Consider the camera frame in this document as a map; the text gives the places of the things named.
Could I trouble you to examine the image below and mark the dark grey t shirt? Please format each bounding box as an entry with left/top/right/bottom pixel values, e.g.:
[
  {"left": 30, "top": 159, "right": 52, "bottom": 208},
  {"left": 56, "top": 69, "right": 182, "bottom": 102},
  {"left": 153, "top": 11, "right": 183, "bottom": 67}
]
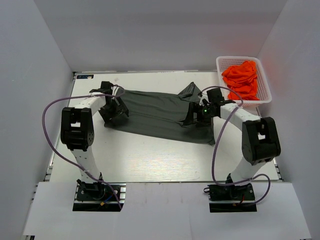
[{"left": 104, "top": 82, "right": 216, "bottom": 146}]

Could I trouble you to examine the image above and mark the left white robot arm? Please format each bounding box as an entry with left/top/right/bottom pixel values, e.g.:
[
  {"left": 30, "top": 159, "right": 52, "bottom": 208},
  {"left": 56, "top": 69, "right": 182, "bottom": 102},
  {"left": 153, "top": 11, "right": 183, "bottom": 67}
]
[{"left": 60, "top": 81, "right": 129, "bottom": 184}]

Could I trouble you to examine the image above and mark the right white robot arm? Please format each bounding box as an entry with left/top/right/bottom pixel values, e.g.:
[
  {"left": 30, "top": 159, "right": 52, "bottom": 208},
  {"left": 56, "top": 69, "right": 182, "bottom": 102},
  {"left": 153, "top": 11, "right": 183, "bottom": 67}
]
[{"left": 183, "top": 86, "right": 281, "bottom": 187}]

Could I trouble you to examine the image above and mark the blue label sticker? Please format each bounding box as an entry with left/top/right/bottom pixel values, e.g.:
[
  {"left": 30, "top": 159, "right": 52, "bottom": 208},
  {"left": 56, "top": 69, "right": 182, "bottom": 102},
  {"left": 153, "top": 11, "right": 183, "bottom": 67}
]
[{"left": 76, "top": 74, "right": 94, "bottom": 79}]

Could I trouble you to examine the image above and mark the orange t shirt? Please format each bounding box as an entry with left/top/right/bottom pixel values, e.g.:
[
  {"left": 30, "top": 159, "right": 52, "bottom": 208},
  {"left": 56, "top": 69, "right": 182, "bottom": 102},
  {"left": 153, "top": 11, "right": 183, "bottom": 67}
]
[{"left": 221, "top": 60, "right": 260, "bottom": 101}]

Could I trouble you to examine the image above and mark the white plastic basket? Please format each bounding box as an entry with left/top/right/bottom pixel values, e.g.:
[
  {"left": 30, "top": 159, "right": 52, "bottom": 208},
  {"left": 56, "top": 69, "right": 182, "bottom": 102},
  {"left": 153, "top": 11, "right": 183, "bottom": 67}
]
[{"left": 216, "top": 56, "right": 272, "bottom": 107}]

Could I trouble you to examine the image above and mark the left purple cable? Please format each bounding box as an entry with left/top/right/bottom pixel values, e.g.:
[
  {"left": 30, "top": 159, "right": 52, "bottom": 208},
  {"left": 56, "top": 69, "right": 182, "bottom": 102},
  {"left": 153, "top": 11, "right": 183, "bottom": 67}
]
[{"left": 41, "top": 84, "right": 126, "bottom": 211}]

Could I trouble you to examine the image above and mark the purple cable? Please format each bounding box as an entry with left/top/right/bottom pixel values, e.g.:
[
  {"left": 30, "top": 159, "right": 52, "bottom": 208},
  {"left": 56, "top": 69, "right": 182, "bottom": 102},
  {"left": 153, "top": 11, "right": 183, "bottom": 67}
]
[
  {"left": 199, "top": 85, "right": 271, "bottom": 206},
  {"left": 41, "top": 84, "right": 126, "bottom": 211}
]

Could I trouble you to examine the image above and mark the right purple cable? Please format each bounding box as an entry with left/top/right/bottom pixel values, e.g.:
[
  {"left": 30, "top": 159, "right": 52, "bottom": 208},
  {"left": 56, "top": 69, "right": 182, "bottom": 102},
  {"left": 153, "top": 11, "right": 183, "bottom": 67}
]
[{"left": 199, "top": 85, "right": 271, "bottom": 206}]

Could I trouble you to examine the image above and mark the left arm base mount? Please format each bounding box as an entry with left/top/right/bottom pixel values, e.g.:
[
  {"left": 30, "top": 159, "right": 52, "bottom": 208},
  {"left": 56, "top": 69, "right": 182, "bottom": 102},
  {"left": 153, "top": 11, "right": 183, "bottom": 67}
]
[{"left": 72, "top": 182, "right": 126, "bottom": 212}]

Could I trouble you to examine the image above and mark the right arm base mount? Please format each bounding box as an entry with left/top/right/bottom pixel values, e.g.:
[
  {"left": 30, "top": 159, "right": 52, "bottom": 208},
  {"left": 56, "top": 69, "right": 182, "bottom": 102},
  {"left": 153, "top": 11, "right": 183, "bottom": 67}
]
[{"left": 203, "top": 183, "right": 257, "bottom": 213}]

